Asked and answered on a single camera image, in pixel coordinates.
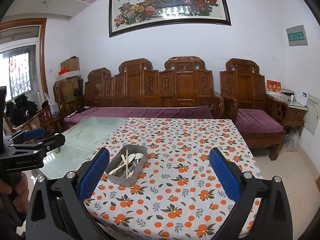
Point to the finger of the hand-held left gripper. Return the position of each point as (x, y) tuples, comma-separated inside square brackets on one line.
[(37, 133), (53, 141)]

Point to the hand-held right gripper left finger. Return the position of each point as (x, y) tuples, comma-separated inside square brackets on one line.
[(93, 172)]

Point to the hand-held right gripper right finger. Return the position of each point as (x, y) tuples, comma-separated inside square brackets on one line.
[(223, 175)]

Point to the rectangular metal tray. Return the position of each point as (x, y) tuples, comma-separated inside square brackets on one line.
[(120, 181)]

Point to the white plastic ladle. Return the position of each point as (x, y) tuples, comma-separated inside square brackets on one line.
[(130, 157)]

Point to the person's left hand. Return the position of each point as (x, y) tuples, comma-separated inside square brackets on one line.
[(23, 190)]

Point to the small wooden chair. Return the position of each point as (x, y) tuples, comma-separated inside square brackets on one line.
[(37, 117)]

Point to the black cloth pile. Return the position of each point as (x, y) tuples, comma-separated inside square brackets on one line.
[(21, 108)]

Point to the white plastic bag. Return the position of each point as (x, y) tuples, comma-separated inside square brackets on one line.
[(52, 105)]

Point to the orange fruit print tablecloth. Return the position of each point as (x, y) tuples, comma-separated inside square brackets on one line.
[(187, 155)]

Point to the large cardboard box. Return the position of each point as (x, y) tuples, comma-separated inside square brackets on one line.
[(67, 88)]

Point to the black standing fan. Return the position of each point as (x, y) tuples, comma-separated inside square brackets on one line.
[(77, 92)]

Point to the window metal grille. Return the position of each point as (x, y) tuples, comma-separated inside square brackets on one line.
[(17, 75)]

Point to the purple armchair cushion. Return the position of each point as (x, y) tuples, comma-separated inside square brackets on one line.
[(257, 121)]

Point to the flat white box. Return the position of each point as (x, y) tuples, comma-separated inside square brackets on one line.
[(72, 76)]

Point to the red plastic item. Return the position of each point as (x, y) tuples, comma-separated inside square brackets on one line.
[(63, 71)]

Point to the purple sofa cushion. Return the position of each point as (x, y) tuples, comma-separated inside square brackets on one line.
[(140, 112)]

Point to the small cardboard box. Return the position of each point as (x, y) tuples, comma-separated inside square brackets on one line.
[(71, 64)]

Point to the clear plastic bag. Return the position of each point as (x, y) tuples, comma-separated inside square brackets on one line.
[(292, 140)]

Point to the wooden side table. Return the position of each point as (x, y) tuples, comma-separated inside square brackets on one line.
[(295, 117)]

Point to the carved wooden armchair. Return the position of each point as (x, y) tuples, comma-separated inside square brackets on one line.
[(243, 82)]

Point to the carved wooden sofa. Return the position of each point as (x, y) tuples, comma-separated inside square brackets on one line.
[(185, 85)]

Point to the red greeting card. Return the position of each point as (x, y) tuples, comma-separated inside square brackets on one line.
[(273, 87)]

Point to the grey box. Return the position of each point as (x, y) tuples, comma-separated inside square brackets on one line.
[(287, 95)]

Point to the cream metal distribution box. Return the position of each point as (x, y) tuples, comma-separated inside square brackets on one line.
[(312, 115)]

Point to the white box with blue label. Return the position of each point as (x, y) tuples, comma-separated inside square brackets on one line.
[(302, 98)]

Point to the framed peacock flower painting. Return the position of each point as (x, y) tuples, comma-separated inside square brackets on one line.
[(162, 0)]

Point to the wooden door frame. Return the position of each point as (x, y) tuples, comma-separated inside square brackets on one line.
[(43, 55)]

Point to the wall panel with green window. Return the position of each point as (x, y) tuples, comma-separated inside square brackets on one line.
[(297, 35)]

